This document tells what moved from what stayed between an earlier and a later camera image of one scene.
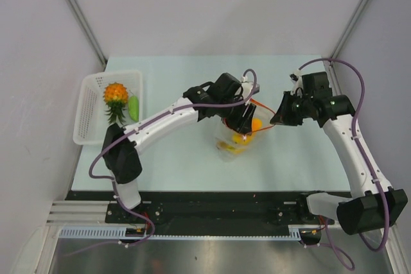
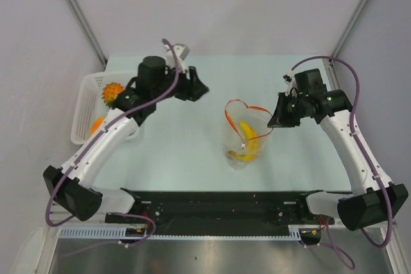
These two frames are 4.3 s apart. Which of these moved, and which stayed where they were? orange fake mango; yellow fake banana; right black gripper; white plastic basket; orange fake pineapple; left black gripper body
Moved: orange fake mango; left black gripper body; yellow fake banana
Stayed: right black gripper; white plastic basket; orange fake pineapple
